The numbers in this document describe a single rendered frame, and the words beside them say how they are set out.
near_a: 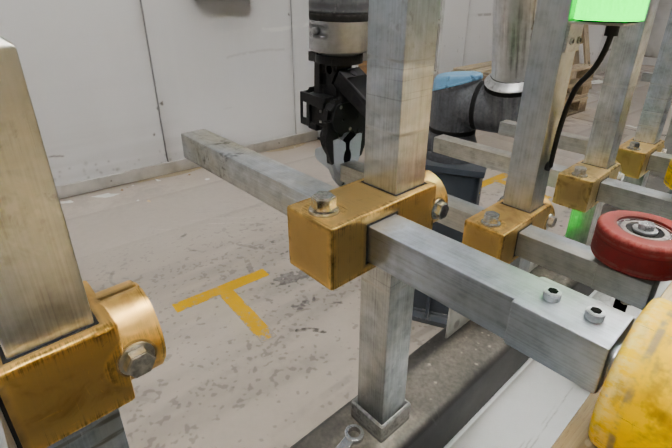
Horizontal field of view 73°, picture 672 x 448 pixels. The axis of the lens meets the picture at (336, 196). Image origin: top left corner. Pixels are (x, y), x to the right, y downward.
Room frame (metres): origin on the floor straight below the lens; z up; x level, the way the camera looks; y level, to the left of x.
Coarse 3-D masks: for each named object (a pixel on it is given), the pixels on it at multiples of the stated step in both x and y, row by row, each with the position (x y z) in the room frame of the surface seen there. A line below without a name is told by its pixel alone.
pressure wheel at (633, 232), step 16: (608, 224) 0.38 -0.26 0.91; (624, 224) 0.39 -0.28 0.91; (640, 224) 0.38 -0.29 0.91; (656, 224) 0.39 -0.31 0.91; (592, 240) 0.39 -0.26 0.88; (608, 240) 0.37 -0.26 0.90; (624, 240) 0.36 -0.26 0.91; (640, 240) 0.35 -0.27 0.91; (656, 240) 0.35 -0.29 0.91; (608, 256) 0.36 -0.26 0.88; (624, 256) 0.35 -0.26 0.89; (640, 256) 0.34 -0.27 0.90; (656, 256) 0.34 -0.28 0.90; (624, 272) 0.35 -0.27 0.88; (640, 272) 0.34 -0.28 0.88; (656, 272) 0.34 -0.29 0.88
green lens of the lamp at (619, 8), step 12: (588, 0) 0.46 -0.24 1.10; (600, 0) 0.45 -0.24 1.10; (612, 0) 0.44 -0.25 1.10; (624, 0) 0.44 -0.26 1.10; (636, 0) 0.44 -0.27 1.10; (648, 0) 0.45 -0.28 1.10; (576, 12) 0.47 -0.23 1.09; (588, 12) 0.46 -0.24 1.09; (600, 12) 0.45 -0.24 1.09; (612, 12) 0.44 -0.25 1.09; (624, 12) 0.44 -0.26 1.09; (636, 12) 0.44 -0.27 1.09
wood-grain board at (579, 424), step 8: (664, 296) 0.28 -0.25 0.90; (592, 400) 0.18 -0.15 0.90; (584, 408) 0.18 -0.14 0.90; (592, 408) 0.18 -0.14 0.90; (576, 416) 0.17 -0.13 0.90; (584, 416) 0.17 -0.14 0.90; (568, 424) 0.17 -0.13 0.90; (576, 424) 0.17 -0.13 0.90; (584, 424) 0.17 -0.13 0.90; (568, 432) 0.16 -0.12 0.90; (576, 432) 0.16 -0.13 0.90; (584, 432) 0.16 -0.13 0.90; (560, 440) 0.16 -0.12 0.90; (568, 440) 0.16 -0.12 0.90; (576, 440) 0.16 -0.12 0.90; (584, 440) 0.16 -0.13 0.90
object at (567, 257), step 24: (360, 168) 0.65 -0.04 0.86; (456, 216) 0.51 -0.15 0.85; (528, 240) 0.44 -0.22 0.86; (552, 240) 0.43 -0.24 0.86; (552, 264) 0.42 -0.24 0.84; (576, 264) 0.40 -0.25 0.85; (600, 264) 0.38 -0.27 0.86; (600, 288) 0.38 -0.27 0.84; (624, 288) 0.36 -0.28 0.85; (648, 288) 0.35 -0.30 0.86
